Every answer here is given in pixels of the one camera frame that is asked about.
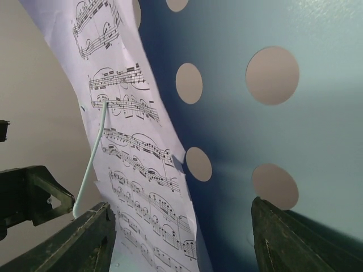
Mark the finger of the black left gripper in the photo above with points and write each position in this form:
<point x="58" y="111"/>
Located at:
<point x="50" y="199"/>

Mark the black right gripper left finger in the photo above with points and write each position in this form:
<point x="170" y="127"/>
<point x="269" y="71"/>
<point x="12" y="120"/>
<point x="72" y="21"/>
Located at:
<point x="86" y="244"/>

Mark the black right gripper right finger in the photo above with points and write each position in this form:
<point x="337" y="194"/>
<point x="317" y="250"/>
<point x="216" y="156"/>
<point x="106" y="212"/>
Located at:
<point x="288" y="241"/>

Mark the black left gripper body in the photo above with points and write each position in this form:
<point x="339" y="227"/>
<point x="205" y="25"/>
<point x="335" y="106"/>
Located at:
<point x="16" y="198"/>

